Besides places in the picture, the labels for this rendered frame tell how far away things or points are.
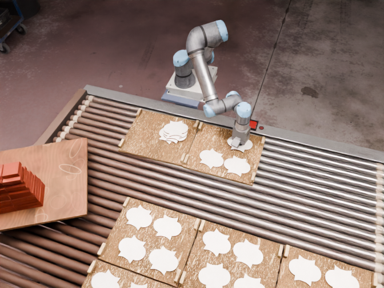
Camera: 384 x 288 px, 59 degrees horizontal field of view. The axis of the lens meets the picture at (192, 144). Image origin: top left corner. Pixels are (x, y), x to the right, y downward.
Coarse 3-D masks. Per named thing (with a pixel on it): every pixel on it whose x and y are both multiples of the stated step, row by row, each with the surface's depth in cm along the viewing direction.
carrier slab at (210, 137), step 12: (204, 132) 210; (216, 132) 210; (228, 132) 209; (192, 144) 204; (204, 144) 204; (216, 144) 204; (192, 156) 199; (228, 156) 198; (240, 156) 198; (252, 156) 197; (192, 168) 193; (204, 168) 193; (216, 168) 193; (252, 168) 192; (240, 180) 187
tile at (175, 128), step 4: (168, 124) 210; (172, 124) 210; (176, 124) 210; (180, 124) 210; (184, 124) 210; (164, 128) 209; (168, 128) 208; (172, 128) 208; (176, 128) 208; (180, 128) 208; (184, 128) 208; (168, 132) 206; (172, 132) 206; (176, 132) 206; (180, 132) 206; (184, 132) 206; (180, 136) 205
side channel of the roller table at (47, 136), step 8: (80, 96) 232; (72, 104) 227; (80, 104) 233; (64, 112) 223; (72, 112) 226; (56, 120) 218; (64, 120) 220; (48, 128) 214; (56, 128) 214; (48, 136) 210; (56, 136) 216; (40, 144) 206
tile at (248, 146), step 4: (228, 140) 204; (232, 140) 204; (248, 140) 203; (228, 144) 202; (248, 144) 201; (252, 144) 201; (232, 148) 200; (236, 148) 200; (240, 148) 200; (244, 148) 200; (248, 148) 199
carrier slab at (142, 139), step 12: (144, 120) 218; (156, 120) 218; (168, 120) 217; (180, 120) 217; (132, 132) 212; (144, 132) 211; (156, 132) 211; (192, 132) 210; (132, 144) 206; (144, 144) 205; (156, 144) 205; (168, 144) 205; (180, 144) 205; (144, 156) 200; (156, 156) 199; (168, 156) 199; (180, 156) 199
